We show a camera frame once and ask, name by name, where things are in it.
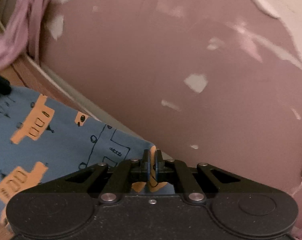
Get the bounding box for blue truck print pants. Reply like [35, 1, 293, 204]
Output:
[0, 87, 156, 221]

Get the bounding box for pink hanging cloth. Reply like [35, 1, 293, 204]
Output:
[0, 0, 50, 71]

